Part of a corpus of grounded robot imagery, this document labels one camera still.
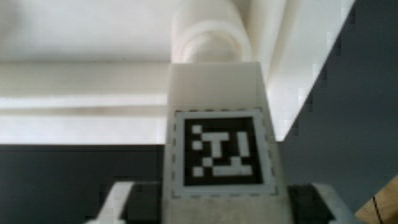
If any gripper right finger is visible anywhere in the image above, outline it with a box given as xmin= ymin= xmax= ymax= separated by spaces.
xmin=312 ymin=183 xmax=358 ymax=224

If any white U-shaped fence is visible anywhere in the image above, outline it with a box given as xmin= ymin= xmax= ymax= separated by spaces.
xmin=0 ymin=0 xmax=355 ymax=145

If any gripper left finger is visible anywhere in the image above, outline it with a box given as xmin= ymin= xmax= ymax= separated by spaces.
xmin=83 ymin=181 xmax=134 ymax=224

